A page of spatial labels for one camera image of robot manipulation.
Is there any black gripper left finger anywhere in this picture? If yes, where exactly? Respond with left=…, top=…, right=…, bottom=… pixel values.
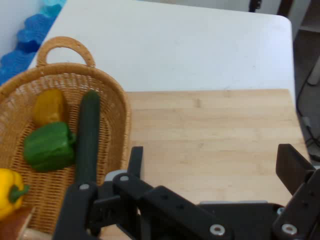
left=53, top=146, right=233, bottom=240

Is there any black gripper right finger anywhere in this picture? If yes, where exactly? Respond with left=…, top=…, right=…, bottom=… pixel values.
left=272, top=143, right=320, bottom=240

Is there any long dark green cucumber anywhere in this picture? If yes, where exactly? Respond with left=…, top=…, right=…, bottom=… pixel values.
left=74, top=89, right=102, bottom=188

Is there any wooden cutting board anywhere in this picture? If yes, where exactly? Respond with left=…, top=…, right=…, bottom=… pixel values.
left=99, top=88, right=312, bottom=240

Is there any green bell pepper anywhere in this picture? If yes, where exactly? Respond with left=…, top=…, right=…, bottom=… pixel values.
left=23, top=121, right=77, bottom=173

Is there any yellow bell pepper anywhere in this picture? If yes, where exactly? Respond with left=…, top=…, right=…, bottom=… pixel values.
left=0, top=168, right=31, bottom=221

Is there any orange bell pepper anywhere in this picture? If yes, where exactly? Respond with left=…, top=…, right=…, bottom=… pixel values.
left=32, top=88, right=67, bottom=127

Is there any dark blue foam mat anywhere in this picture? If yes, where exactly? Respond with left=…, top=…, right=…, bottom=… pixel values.
left=0, top=12, right=59, bottom=86

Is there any black floor cable with connector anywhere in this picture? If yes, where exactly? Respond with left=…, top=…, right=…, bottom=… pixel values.
left=294, top=56, right=320, bottom=162

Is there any woven wicker basket with handles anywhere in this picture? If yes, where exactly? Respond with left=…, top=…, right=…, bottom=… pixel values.
left=0, top=36, right=133, bottom=235

